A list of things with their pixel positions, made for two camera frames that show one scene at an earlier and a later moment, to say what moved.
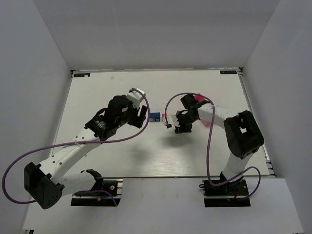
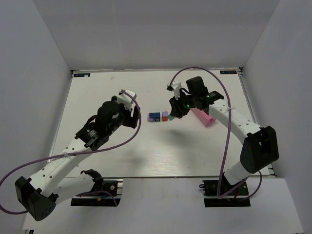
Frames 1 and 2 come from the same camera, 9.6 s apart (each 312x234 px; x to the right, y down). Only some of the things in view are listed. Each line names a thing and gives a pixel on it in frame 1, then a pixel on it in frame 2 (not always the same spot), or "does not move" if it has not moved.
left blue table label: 82,75 does not move
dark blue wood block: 154,115 does not move
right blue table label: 228,72 does not move
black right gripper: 182,123 → 176,110
